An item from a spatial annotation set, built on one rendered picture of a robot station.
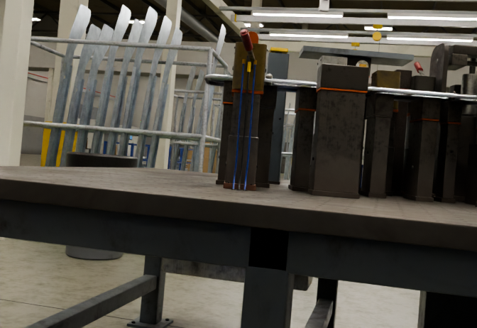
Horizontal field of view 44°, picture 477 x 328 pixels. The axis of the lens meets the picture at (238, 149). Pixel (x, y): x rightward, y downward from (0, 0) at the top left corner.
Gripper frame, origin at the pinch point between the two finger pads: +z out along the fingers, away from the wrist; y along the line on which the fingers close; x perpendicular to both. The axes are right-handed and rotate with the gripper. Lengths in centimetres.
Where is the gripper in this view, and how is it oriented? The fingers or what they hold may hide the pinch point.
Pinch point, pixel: (324, 1)
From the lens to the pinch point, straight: 211.2
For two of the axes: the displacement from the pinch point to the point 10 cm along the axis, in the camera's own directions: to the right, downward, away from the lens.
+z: -0.8, 10.0, -0.1
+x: 9.7, 0.8, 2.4
